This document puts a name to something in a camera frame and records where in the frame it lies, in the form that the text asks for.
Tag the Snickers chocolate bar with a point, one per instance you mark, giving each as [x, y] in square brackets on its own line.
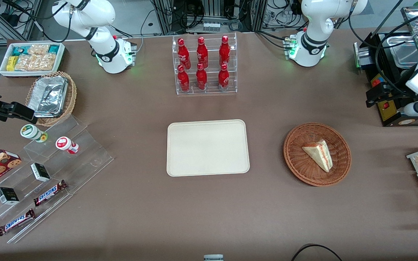
[16, 222]
[49, 193]

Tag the aluminium foil tray stack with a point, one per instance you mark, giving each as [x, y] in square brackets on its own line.
[47, 96]

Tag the clear acrylic bottle rack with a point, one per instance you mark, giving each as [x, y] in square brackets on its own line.
[210, 87]

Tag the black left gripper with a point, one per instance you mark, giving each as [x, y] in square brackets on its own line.
[394, 90]

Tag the red cola bottle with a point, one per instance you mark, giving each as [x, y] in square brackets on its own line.
[224, 51]
[223, 78]
[183, 79]
[183, 53]
[202, 52]
[201, 78]

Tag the green lid yoghurt cup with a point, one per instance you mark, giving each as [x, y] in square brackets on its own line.
[29, 131]

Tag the brown wicker basket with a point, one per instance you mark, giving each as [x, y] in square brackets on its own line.
[303, 163]

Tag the clear acrylic stepped shelf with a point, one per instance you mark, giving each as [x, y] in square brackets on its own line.
[85, 159]

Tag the clear bag of crackers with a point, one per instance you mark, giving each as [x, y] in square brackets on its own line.
[38, 49]
[35, 62]

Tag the teal snack packet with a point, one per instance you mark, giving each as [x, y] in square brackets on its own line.
[53, 49]
[19, 50]

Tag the white snack bin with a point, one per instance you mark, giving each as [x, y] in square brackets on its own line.
[4, 71]

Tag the triangle sandwich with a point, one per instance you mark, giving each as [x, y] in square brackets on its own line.
[319, 154]

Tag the aluminium frame rack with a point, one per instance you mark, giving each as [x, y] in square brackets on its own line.
[165, 16]

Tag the light wicker basket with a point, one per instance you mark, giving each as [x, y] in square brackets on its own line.
[72, 98]

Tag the small black carton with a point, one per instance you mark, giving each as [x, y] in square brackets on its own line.
[7, 195]
[40, 172]

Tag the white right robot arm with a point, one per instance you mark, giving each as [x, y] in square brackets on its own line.
[105, 45]

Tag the beige plastic tray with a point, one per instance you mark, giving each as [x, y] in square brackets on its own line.
[208, 148]

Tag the yellow snack packet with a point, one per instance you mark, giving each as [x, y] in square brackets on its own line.
[11, 63]

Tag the black countertop machine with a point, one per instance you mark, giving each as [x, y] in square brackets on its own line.
[390, 112]

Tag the red lid yoghurt cup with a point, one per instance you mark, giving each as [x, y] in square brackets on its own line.
[64, 143]

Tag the small grey device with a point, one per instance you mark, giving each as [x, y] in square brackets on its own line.
[213, 258]

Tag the white power strip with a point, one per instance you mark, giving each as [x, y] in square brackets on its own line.
[211, 26]

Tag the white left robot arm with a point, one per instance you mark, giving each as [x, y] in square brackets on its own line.
[312, 40]

